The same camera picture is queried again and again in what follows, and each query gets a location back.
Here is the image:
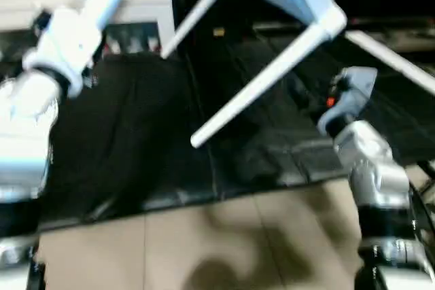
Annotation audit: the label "long black bar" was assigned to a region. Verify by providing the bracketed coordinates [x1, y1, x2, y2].
[251, 17, 435, 35]

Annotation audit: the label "flat white board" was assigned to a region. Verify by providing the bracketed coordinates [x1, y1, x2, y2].
[345, 29, 435, 95]

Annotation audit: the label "black work mat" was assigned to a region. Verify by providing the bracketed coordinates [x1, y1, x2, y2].
[34, 29, 435, 230]

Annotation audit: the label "white glass-door cabinet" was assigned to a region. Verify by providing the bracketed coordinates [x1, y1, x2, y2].
[0, 0, 176, 60]

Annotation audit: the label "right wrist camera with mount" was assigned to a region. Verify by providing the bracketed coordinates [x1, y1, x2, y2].
[334, 66, 379, 120]

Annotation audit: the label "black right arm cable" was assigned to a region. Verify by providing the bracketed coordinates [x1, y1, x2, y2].
[406, 161, 435, 250]

